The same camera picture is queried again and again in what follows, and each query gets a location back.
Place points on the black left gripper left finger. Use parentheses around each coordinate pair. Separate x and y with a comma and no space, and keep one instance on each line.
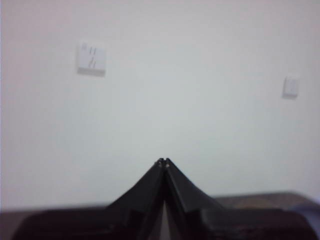
(120,222)

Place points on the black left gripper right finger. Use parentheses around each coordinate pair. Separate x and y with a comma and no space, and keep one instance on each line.
(212,225)

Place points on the white wall socket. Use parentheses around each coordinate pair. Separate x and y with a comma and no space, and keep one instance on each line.
(92,58)
(291,86)

